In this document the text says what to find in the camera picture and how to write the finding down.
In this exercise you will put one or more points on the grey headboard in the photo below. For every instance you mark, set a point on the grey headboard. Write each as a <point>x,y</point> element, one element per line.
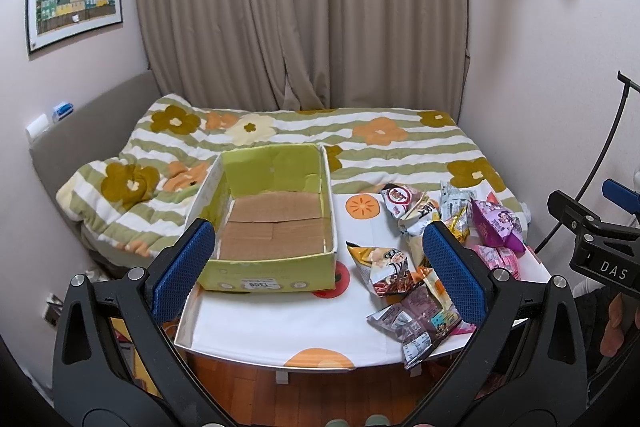
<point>100,129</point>

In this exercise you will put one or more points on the white red shrimp flakes bag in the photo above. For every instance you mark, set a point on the white red shrimp flakes bag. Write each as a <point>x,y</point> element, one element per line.
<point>412,209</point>

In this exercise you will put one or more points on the brown purple snack bag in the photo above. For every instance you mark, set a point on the brown purple snack bag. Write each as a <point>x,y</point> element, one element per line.
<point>418,322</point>

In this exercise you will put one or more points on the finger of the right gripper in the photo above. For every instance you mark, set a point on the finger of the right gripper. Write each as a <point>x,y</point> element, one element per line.
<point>621,196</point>
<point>570,213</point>

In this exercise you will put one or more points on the grey white snack bag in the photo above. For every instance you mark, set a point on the grey white snack bag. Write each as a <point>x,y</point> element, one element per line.
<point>453,200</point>

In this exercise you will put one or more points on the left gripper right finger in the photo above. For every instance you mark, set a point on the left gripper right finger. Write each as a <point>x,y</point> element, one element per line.
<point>524,365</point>

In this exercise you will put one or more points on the person's right hand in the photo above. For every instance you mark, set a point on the person's right hand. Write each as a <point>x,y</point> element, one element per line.
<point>613,337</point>

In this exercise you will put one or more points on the gold chocolate snack bag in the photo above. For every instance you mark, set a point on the gold chocolate snack bag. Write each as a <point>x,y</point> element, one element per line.
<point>459,225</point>

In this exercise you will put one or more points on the pink striped snack bag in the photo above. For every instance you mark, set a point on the pink striped snack bag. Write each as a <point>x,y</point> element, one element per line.
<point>498,257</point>

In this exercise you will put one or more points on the gold brown chip bag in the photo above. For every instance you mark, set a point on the gold brown chip bag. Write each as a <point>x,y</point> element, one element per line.
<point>390,271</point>

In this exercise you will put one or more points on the wall power outlet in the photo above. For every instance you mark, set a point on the wall power outlet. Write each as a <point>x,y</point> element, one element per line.
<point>53,310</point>

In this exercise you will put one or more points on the beige curtain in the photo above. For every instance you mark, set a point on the beige curtain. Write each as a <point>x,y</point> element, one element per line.
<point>309,54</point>

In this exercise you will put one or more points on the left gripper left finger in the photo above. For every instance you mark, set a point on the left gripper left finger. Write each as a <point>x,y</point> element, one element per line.
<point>91,381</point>

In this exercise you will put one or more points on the black lamp stand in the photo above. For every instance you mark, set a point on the black lamp stand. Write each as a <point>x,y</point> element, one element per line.
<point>628,86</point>

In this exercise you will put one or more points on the fruit print tablecloth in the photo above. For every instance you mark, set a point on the fruit print tablecloth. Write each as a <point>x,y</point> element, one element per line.
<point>308,332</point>

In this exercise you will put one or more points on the green cardboard box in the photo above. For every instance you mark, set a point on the green cardboard box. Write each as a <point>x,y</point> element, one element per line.
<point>272,212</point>

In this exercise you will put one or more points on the blue white small device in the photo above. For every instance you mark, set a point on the blue white small device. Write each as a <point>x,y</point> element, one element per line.
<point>61,111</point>

